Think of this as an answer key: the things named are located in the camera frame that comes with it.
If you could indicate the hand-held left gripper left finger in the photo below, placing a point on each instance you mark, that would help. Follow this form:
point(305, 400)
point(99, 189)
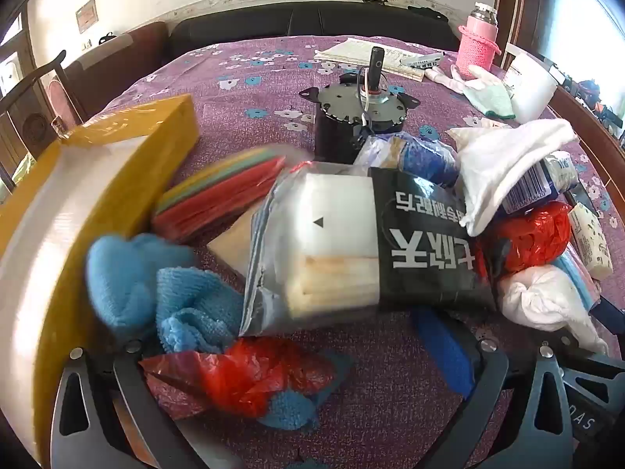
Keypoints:
point(132, 376)

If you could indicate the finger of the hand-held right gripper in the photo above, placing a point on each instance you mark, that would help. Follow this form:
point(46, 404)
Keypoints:
point(610, 315)

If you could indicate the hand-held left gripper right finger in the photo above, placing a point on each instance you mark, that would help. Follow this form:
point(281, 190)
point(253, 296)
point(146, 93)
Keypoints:
point(442, 347)

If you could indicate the white plastic bag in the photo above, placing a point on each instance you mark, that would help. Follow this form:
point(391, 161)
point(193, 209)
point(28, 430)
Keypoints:
point(542, 298)
point(503, 166)

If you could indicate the blue microfiber towel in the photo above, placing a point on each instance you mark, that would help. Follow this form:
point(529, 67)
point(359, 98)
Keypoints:
point(146, 283)

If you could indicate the red plastic bag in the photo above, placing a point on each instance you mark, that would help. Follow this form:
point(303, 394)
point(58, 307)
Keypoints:
point(244, 376)
point(530, 237)

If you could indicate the black label zip bag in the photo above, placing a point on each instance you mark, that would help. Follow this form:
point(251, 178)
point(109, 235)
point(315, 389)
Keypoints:
point(351, 249)

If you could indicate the blue white tissue pack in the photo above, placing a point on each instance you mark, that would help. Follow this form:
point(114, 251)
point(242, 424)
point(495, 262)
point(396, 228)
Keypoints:
point(542, 180)

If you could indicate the blue fleece cloth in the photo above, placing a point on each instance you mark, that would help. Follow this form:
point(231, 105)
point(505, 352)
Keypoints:
point(302, 405)

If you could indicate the yellow cardboard box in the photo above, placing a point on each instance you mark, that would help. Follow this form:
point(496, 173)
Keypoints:
point(73, 234)

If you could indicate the beige napkin pack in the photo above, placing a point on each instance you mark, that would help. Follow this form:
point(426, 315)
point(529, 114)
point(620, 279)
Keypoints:
point(234, 244)

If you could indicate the blue scrubber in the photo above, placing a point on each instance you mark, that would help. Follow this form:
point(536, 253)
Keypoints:
point(420, 156)

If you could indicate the colourful sponge cloth pack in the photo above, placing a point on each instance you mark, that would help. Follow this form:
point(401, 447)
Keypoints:
point(215, 195)

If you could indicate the pile of assorted tools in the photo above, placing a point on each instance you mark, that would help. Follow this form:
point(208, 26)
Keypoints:
point(595, 100)

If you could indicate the white plastic jar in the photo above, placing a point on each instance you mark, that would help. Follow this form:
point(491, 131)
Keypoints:
point(530, 88)

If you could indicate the white work glove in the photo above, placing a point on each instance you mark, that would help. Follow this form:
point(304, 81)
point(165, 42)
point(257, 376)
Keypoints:
point(483, 93)

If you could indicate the dark wooden chair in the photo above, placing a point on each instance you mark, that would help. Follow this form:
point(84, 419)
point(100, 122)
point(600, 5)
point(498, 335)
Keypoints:
point(29, 107)

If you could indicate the paper sheets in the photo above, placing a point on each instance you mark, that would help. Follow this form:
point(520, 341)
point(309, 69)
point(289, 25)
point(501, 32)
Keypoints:
point(361, 53)

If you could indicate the pink bottle with knitted sleeve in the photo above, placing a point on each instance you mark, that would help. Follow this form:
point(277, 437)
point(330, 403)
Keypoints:
point(478, 39)

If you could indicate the purple floral tablecloth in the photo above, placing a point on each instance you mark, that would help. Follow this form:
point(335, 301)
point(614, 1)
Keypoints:
point(273, 83)

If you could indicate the small black bag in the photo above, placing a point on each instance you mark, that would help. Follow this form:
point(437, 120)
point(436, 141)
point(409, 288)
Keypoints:
point(107, 37)

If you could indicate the wall socket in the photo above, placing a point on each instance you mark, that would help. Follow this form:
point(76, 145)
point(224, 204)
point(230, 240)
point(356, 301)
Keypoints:
point(87, 45)

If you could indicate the wall plaque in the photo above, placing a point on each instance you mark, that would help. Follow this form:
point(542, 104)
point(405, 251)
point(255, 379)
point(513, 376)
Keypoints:
point(87, 15)

